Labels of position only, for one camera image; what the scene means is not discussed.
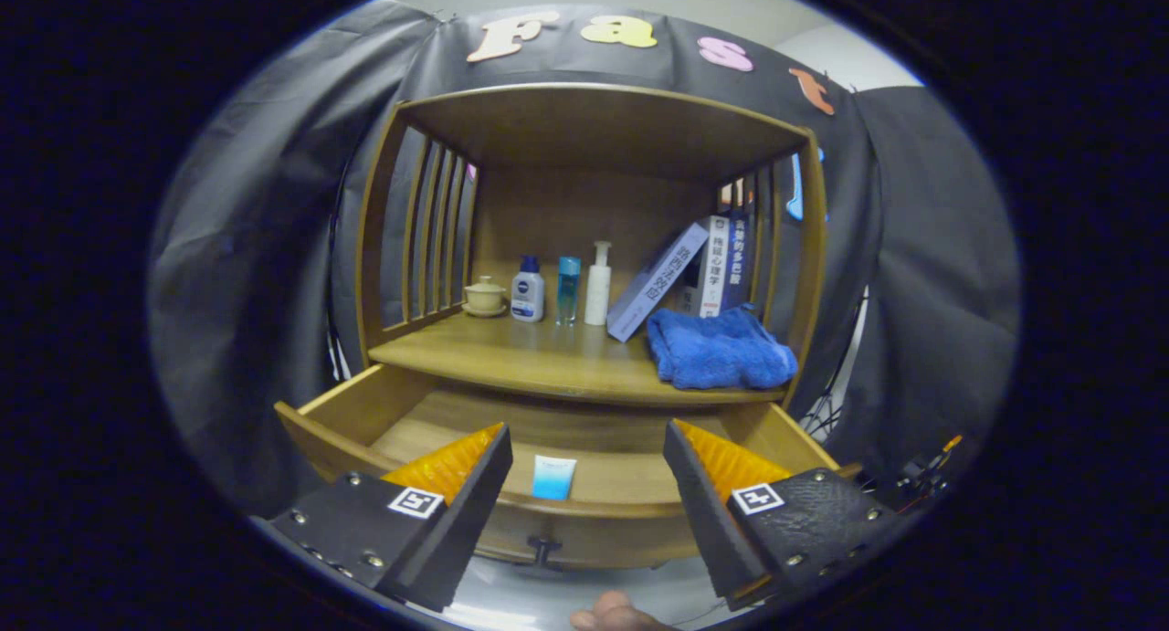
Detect wooden countertop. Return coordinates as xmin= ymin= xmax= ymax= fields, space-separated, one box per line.
xmin=368 ymin=307 xmax=795 ymax=406

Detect blue cosmetic tube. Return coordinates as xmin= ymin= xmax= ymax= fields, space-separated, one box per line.
xmin=532 ymin=455 xmax=578 ymax=502

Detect clear blue bottle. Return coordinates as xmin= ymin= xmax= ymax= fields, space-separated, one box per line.
xmin=556 ymin=256 xmax=583 ymax=328

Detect blue towel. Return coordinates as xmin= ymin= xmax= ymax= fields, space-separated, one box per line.
xmin=647 ymin=304 xmax=798 ymax=392

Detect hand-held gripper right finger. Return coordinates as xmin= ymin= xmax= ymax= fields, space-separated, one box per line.
xmin=663 ymin=419 xmax=900 ymax=613

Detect beige lidded teacup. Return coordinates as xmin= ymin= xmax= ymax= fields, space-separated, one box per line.
xmin=461 ymin=276 xmax=509 ymax=319

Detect dark equipment with orange tip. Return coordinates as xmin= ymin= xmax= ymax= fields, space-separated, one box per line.
xmin=868 ymin=435 xmax=964 ymax=509

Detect white pump bottle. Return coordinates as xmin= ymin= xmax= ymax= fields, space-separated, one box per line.
xmin=584 ymin=240 xmax=613 ymax=327

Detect white book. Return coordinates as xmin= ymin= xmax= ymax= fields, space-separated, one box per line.
xmin=685 ymin=216 xmax=732 ymax=319

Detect wooden drawer with black knob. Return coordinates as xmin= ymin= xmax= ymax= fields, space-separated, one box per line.
xmin=274 ymin=364 xmax=864 ymax=573

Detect black stand legs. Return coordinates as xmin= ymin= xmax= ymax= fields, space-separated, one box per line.
xmin=799 ymin=289 xmax=869 ymax=440

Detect black backdrop cloth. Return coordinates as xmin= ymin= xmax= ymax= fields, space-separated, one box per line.
xmin=146 ymin=0 xmax=1022 ymax=522

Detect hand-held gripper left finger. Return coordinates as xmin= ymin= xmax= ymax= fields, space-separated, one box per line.
xmin=267 ymin=423 xmax=514 ymax=614

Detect wooden cabinet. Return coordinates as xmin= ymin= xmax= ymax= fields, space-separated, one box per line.
xmin=354 ymin=83 xmax=828 ymax=409

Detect grey leaning book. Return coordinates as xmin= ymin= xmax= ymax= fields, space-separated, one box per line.
xmin=606 ymin=222 xmax=711 ymax=343

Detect white bottle with blue cap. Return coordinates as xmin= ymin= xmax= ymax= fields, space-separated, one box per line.
xmin=511 ymin=255 xmax=546 ymax=324

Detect dark blue book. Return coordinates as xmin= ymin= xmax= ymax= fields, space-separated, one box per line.
xmin=726 ymin=213 xmax=754 ymax=312

